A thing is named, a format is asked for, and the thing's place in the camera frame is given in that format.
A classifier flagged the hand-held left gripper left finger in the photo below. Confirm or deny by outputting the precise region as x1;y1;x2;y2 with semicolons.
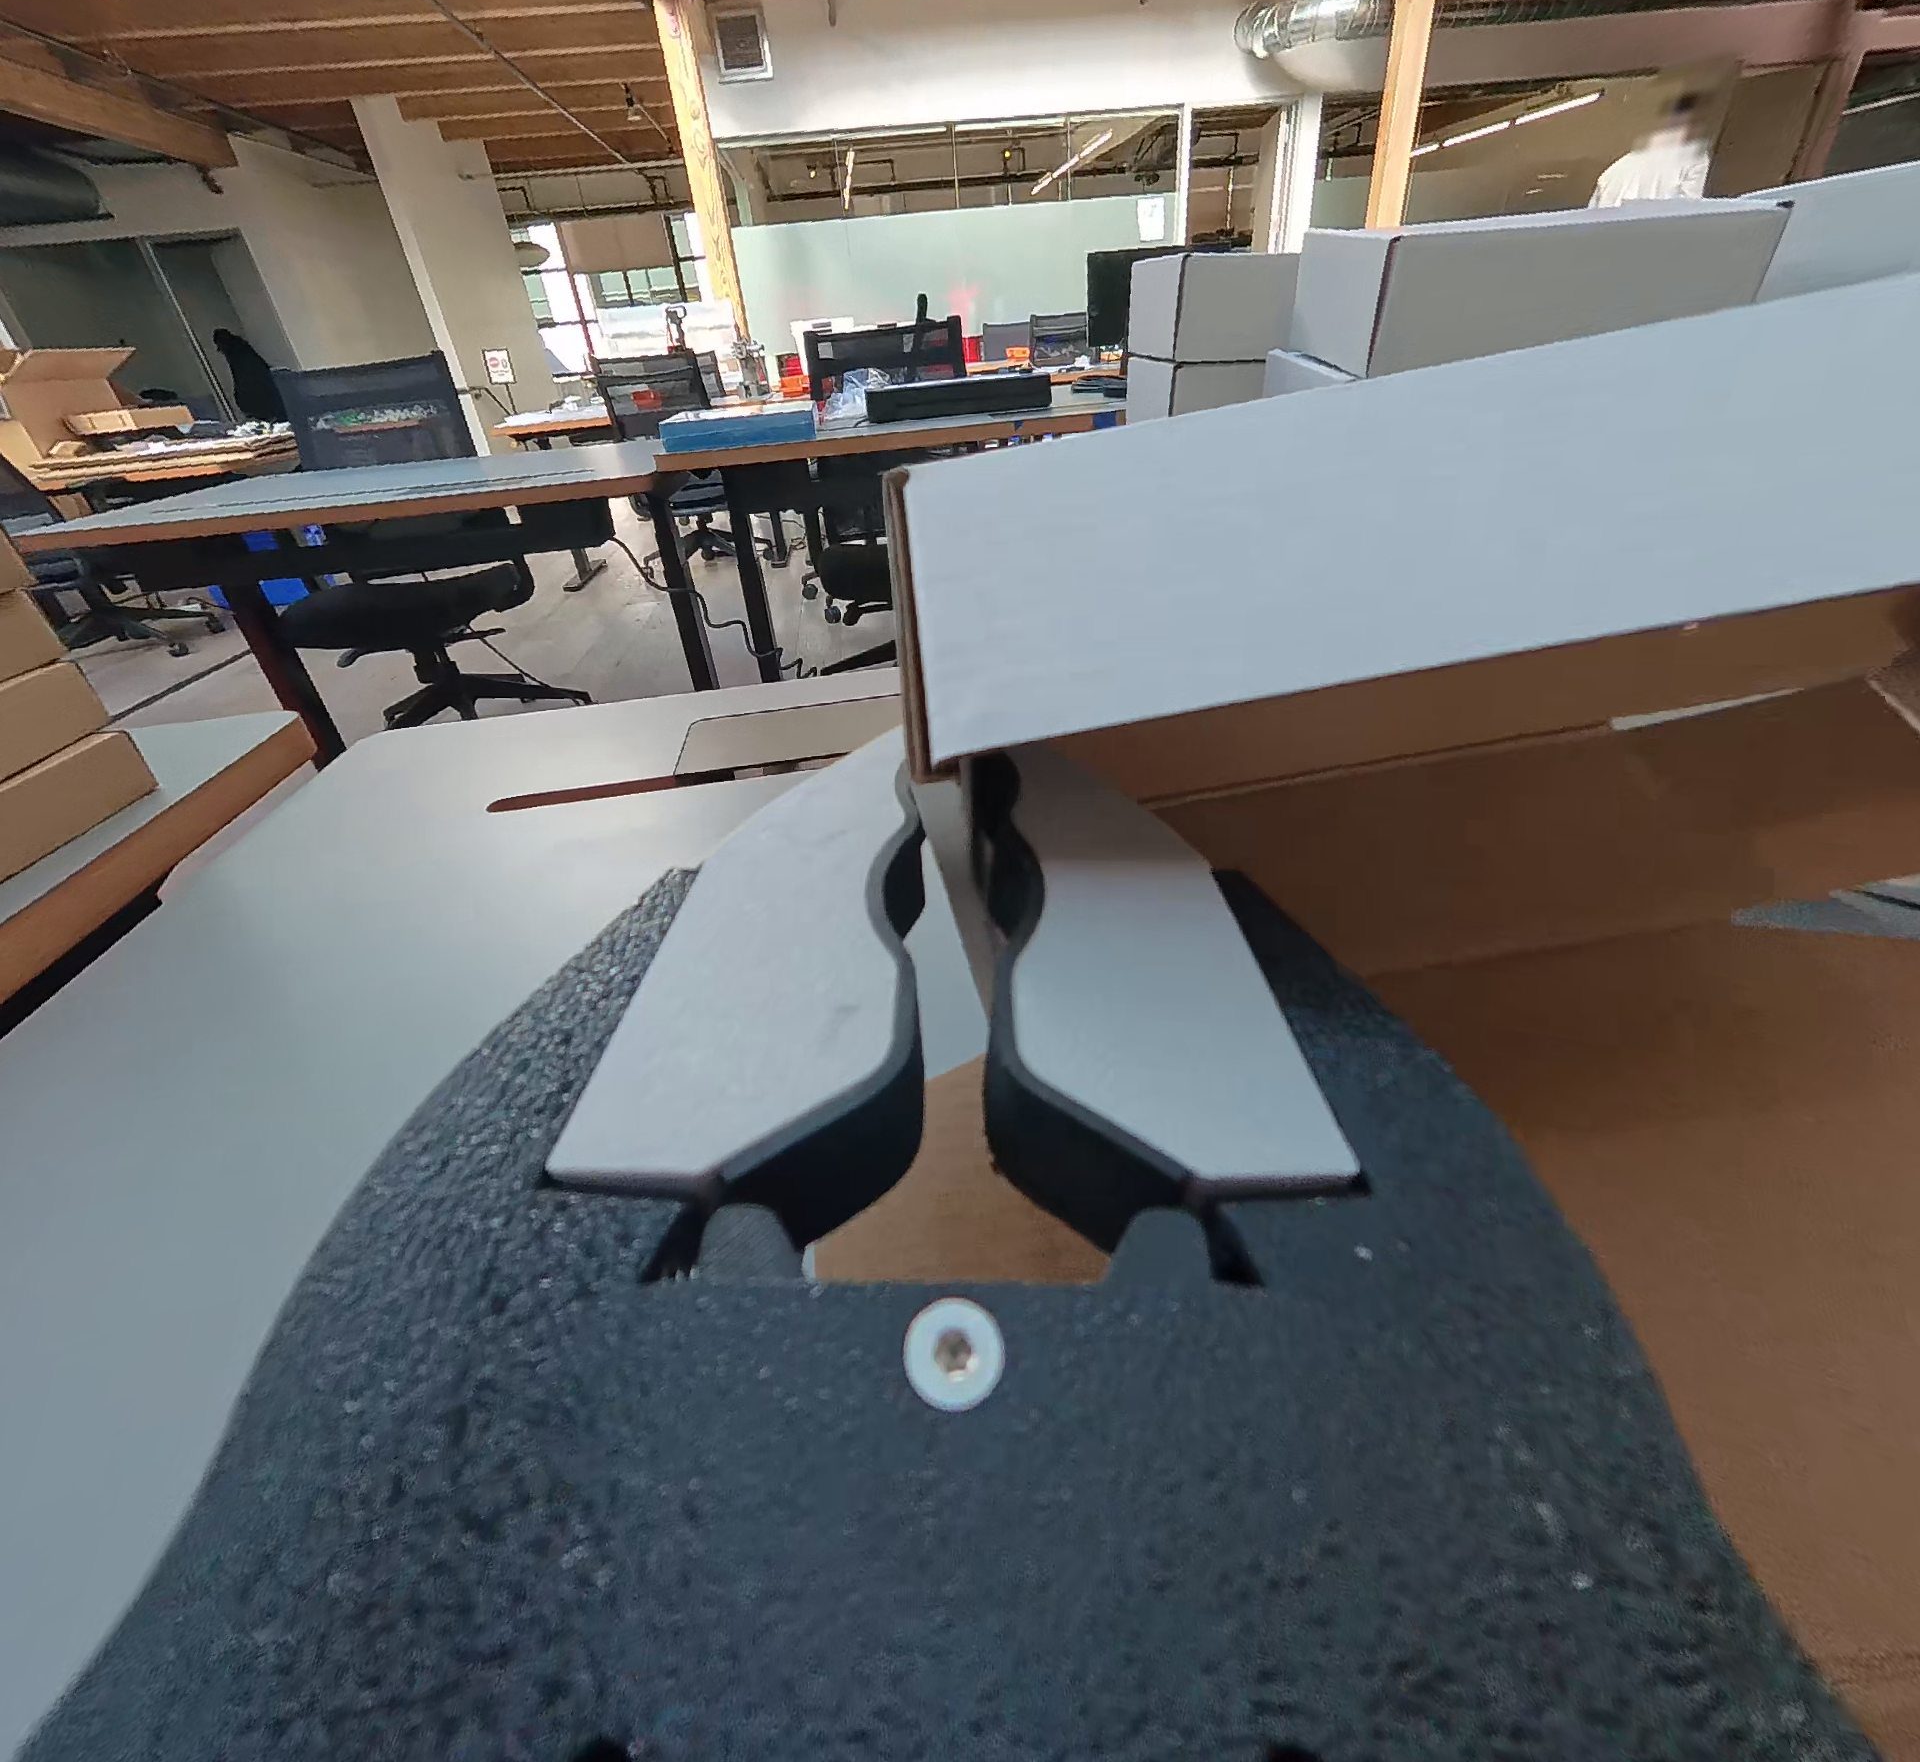
542;756;929;1251

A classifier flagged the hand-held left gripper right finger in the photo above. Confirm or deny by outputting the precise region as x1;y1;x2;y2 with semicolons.
966;747;1364;1256

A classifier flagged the white cardboard box brown inside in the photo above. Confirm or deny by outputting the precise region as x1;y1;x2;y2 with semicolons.
816;273;1920;1762

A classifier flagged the blue flat box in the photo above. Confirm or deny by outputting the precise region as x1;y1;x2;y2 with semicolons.
658;402;818;452

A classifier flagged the open brown cardboard box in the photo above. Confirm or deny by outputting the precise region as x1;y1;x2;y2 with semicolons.
0;346;197;478

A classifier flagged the wood-edged office desk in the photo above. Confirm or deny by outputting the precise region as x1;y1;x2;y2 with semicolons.
656;388;1127;682

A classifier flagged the black mesh office chair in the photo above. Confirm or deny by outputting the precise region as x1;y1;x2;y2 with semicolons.
589;352;723;447
803;315;967;406

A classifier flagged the blue storage bin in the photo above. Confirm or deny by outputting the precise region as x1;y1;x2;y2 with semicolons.
210;523;347;616

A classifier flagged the black long case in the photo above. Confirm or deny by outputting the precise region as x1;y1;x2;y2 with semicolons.
866;375;1054;427

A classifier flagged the grey wood-edged table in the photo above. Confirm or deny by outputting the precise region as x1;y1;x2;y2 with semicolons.
12;449;722;766

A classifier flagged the black swivel office chair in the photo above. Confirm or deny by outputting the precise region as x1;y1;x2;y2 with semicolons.
270;352;596;730

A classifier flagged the black computer monitor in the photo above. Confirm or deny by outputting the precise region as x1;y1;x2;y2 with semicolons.
1084;248;1189;349

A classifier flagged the stack of white closed boxes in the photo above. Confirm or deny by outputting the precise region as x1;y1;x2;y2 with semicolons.
1122;160;1920;425

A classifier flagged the silver air duct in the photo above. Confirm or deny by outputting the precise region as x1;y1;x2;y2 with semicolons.
1233;0;1400;63

